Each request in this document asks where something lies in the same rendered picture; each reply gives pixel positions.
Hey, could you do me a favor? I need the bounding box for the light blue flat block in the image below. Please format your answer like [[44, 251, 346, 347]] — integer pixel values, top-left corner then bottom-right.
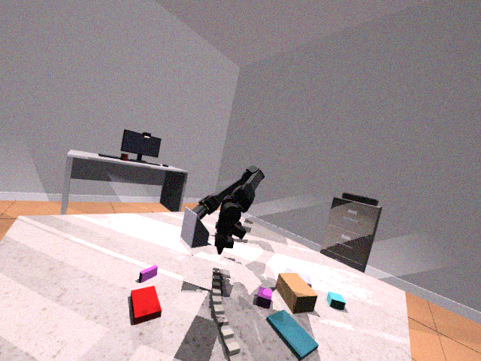
[[266, 309, 319, 360]]

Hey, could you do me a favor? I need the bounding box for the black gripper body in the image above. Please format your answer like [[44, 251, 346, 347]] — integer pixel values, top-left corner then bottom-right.
[[214, 214, 234, 249]]

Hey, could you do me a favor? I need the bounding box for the red rectangular block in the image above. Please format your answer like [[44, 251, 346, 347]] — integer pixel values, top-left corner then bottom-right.
[[130, 286, 162, 325]]

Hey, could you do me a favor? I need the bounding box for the small cyan block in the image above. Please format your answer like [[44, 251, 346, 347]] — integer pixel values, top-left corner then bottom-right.
[[326, 291, 346, 310]]

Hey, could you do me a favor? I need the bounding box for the small purple rectangular block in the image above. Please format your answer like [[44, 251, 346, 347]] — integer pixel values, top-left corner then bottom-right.
[[138, 265, 158, 283]]

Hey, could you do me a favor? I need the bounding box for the magenta block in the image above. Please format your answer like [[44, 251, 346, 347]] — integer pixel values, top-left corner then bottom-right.
[[256, 287, 272, 308]]

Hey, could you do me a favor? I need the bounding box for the orange rectangular block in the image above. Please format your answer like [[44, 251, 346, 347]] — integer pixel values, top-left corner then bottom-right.
[[276, 273, 318, 314]]

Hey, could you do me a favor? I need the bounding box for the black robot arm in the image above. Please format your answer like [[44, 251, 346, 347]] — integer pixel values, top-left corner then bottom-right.
[[191, 165, 265, 239]]

